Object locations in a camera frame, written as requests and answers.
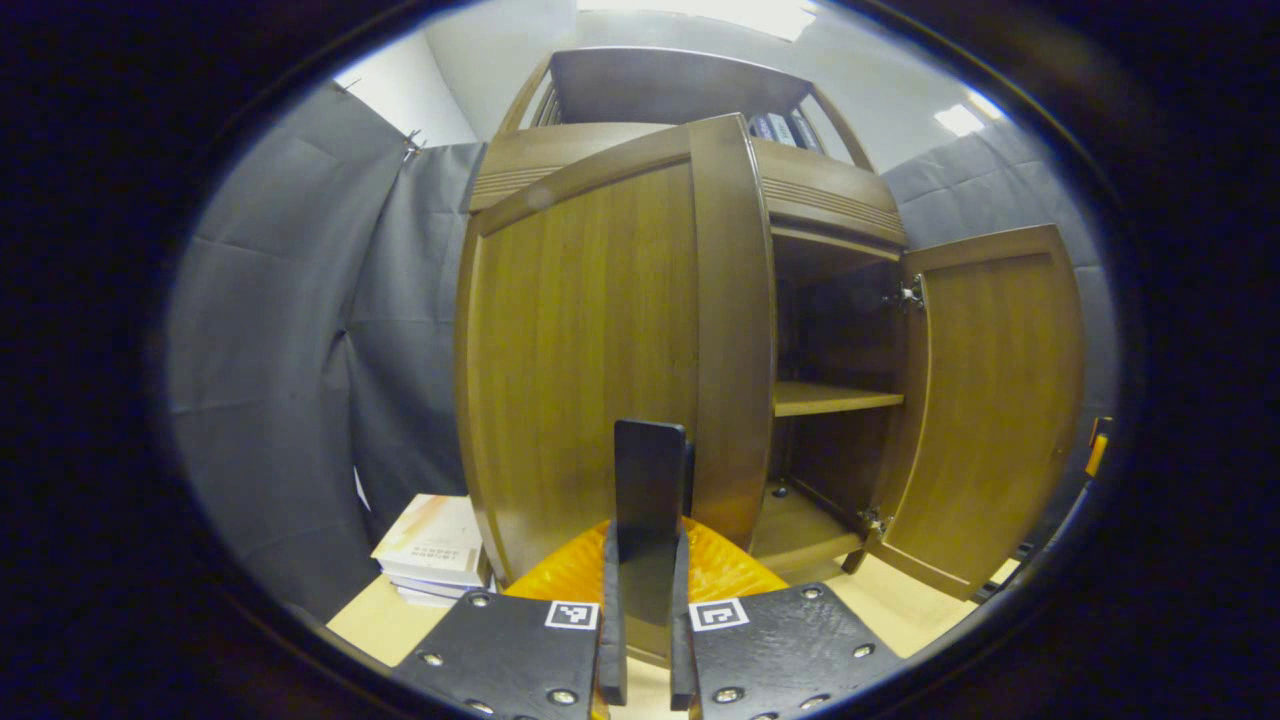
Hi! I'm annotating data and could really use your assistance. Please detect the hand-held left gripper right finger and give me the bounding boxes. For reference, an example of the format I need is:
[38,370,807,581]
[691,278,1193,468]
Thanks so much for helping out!
[668,515,906,720]

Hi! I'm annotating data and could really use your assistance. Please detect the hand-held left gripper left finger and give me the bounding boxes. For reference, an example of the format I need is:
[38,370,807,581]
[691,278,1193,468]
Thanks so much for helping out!
[392,518,629,720]

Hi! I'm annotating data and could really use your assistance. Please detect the wooden shoe cabinet door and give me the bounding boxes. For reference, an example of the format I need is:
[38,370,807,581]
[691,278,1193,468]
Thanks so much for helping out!
[865,224,1088,601]
[455,113,779,661]

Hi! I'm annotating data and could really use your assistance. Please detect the wooden double-door shoe cabinet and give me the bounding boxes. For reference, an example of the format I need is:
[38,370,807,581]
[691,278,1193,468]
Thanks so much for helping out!
[468,45,911,581]

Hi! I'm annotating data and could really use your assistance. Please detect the white flat book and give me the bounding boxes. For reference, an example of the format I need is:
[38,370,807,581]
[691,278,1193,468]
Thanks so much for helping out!
[385,575,491,599]

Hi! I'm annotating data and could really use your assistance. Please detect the wooden inner shelf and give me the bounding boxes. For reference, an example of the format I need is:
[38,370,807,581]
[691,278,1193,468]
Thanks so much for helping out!
[772,382,906,418]

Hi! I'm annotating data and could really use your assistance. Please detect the small ceiling light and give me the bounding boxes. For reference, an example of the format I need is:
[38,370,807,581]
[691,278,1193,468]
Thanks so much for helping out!
[933,103,986,138]

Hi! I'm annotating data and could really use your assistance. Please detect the black backdrop cloth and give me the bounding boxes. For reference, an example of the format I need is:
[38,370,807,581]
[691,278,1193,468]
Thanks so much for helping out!
[165,80,1121,621]

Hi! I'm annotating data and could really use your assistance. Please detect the large ceiling light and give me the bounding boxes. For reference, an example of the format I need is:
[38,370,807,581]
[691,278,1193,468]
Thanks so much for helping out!
[575,0,821,43]

